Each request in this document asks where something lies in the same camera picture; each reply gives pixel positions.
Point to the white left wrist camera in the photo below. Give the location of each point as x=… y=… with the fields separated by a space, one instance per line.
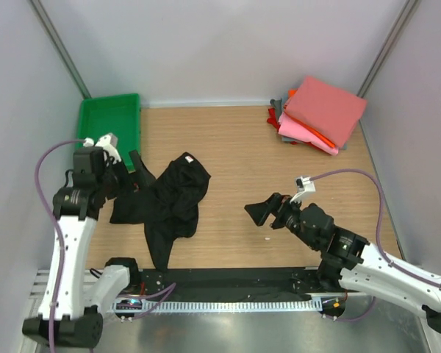
x=108 y=143

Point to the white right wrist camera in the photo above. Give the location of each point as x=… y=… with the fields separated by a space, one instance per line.
x=305 y=188

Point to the aluminium corner post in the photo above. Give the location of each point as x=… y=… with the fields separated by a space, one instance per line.
x=397 y=29
x=58 y=44

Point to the aluminium frame rail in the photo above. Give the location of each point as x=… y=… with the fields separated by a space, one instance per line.
x=39 y=285

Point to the right aluminium corner post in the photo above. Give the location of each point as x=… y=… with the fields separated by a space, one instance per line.
x=397 y=29

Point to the left aluminium corner post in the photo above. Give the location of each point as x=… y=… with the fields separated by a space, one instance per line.
x=58 y=44

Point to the folded red t shirt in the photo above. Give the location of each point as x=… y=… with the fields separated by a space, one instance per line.
x=272 y=119

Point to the folded orange t shirt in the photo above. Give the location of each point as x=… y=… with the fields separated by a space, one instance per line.
x=330 y=144

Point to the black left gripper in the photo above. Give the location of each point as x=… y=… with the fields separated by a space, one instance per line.
x=143 y=178

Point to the folded salmon pink t shirt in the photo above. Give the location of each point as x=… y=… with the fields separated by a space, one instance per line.
x=327 y=110

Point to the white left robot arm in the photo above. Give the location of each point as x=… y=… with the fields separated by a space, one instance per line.
x=69 y=315

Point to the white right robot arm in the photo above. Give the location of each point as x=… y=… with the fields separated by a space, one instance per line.
x=349 y=261

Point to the white slotted cable duct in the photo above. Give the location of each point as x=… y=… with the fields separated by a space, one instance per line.
x=133 y=306

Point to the folded light pink t shirt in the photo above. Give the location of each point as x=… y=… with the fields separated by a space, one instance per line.
x=291 y=129

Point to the folded grey t shirt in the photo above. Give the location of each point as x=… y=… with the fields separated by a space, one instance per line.
x=279 y=104

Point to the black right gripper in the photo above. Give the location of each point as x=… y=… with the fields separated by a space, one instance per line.
x=276 y=204

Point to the black t shirt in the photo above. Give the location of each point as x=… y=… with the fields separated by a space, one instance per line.
x=168 y=207

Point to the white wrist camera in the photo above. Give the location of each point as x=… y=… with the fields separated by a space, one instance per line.
x=305 y=188
x=108 y=143

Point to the green plastic bin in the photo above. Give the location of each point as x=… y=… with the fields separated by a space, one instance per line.
x=119 y=115

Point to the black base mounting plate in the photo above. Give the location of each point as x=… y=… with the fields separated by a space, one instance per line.
x=204 y=284

